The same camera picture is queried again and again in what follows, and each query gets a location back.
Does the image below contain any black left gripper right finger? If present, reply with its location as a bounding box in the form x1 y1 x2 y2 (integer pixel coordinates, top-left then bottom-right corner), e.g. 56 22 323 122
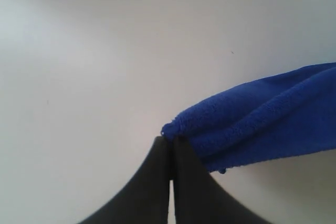
173 137 260 223

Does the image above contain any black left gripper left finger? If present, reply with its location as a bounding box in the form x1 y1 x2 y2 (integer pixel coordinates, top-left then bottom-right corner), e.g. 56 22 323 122
82 136 171 224

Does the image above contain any blue microfiber towel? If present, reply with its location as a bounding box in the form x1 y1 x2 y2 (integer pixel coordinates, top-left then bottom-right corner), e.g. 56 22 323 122
161 63 335 172

